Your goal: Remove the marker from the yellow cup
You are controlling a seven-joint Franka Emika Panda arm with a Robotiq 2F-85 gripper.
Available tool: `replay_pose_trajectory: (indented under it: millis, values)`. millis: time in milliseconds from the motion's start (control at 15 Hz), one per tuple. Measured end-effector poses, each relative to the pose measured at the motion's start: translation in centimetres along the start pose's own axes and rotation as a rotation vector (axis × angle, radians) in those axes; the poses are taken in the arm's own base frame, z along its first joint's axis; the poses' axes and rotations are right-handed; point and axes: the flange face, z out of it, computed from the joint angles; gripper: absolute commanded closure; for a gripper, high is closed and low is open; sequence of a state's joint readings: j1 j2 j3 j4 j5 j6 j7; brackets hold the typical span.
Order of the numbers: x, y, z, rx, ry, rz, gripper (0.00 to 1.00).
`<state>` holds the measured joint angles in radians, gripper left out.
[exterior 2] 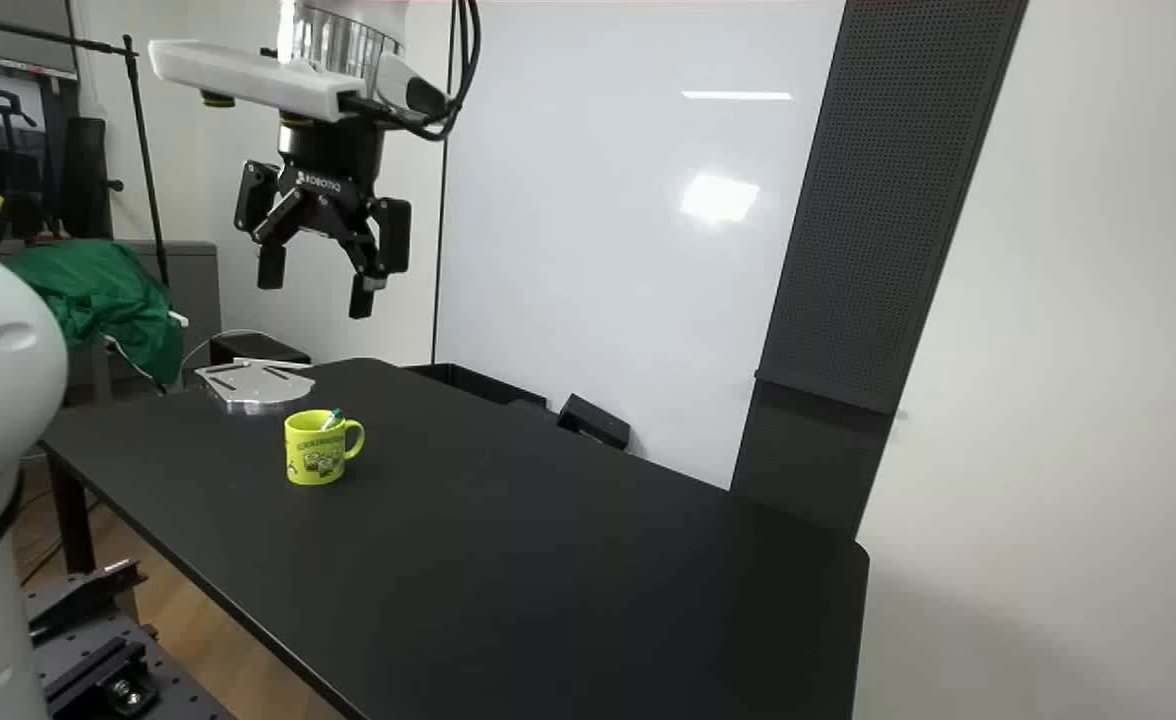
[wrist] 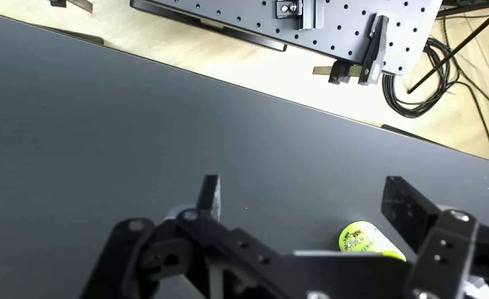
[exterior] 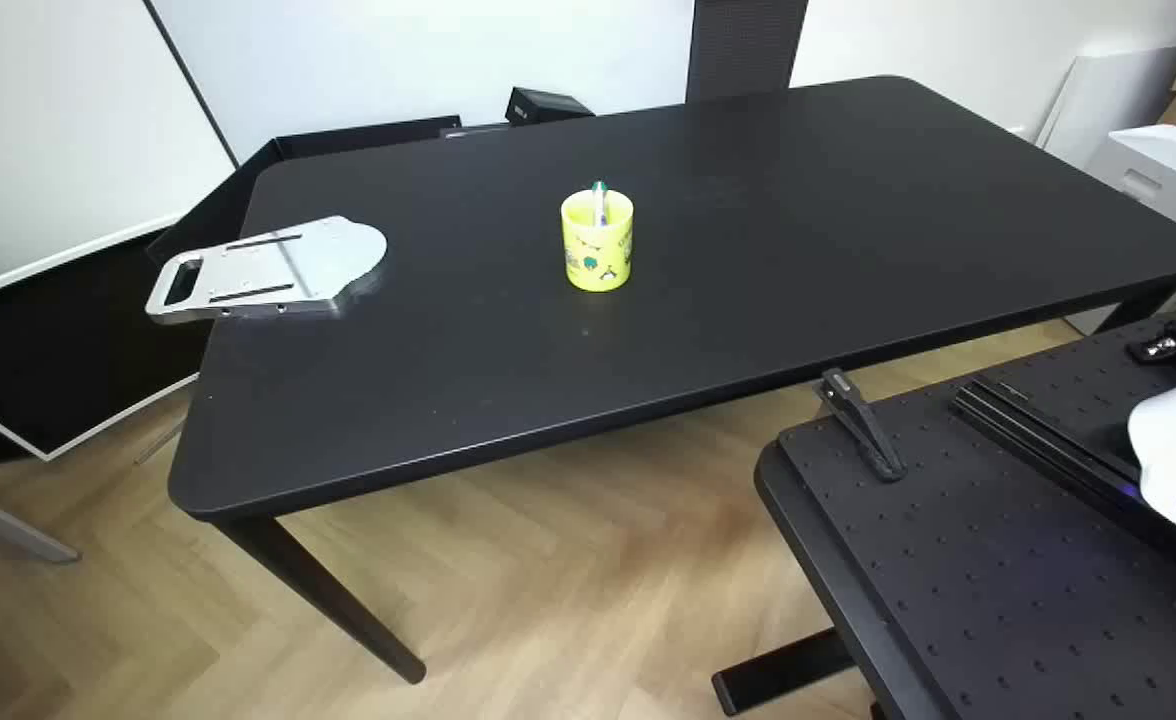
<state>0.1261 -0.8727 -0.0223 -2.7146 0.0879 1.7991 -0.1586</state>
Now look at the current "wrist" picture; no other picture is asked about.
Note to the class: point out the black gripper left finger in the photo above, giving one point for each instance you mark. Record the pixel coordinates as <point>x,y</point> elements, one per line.
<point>218,263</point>

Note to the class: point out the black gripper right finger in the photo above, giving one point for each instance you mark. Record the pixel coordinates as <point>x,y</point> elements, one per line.
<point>451,245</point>

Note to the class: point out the yellow cup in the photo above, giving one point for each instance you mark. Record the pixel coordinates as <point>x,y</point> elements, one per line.
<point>363,236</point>

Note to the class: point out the black clamp on plate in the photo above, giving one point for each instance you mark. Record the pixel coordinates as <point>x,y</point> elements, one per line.
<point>370,68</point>

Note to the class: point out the grey perforated mounting plate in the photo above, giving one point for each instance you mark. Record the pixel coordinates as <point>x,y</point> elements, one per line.
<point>345,32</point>

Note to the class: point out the grey metal bracket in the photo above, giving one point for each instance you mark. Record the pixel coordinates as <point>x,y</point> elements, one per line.
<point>308,14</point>

